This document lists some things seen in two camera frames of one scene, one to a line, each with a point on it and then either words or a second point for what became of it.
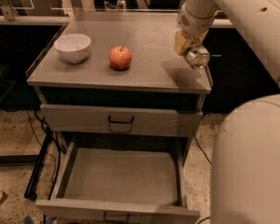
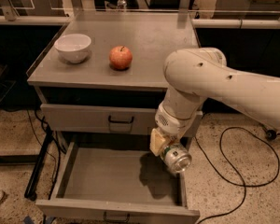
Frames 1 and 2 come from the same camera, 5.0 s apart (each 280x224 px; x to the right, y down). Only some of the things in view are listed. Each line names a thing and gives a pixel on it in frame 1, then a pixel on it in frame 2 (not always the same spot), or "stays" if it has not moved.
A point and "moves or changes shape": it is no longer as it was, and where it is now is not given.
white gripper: x=191 y=22 -> x=168 y=121
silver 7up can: x=198 y=56 moves or changes shape
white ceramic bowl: x=72 y=48 stays
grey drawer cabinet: x=126 y=107 stays
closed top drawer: x=122 y=119 stays
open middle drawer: x=119 y=182 stays
